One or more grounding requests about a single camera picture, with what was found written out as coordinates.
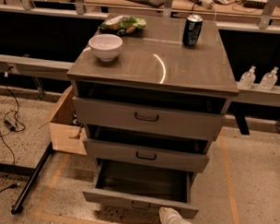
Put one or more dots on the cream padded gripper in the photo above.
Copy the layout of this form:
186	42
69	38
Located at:
176	221

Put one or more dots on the grey bottom drawer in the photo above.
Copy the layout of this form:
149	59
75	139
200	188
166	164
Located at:
141	188

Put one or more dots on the grey drawer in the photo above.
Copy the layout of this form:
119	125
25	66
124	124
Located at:
141	188
161	121
147	156

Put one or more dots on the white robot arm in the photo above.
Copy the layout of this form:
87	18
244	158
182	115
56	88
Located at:
185	221

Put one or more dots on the grey middle drawer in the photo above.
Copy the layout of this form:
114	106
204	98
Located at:
147	156

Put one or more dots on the grey top drawer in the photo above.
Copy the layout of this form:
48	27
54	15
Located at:
161	121

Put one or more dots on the grey wooden drawer cabinet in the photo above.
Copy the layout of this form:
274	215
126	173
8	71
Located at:
155	70

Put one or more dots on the cardboard box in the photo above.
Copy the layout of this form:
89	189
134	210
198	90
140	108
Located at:
66	136

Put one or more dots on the black metal floor bar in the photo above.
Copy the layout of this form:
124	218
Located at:
18	206

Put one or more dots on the left clear sanitizer bottle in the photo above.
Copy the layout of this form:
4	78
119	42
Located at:
247	78

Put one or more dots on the clear sanitizer bottle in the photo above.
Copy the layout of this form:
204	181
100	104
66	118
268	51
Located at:
247	78
269	79

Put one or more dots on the right clear sanitizer bottle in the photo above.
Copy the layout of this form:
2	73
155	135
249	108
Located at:
269	79

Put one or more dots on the white ceramic bowl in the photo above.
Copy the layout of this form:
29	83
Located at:
106	47

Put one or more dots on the blue soda can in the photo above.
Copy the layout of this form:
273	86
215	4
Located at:
192	30

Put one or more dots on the green chip bag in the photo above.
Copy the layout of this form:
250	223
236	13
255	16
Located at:
122	25

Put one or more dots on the metal rail frame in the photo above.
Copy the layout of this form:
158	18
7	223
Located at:
28	66

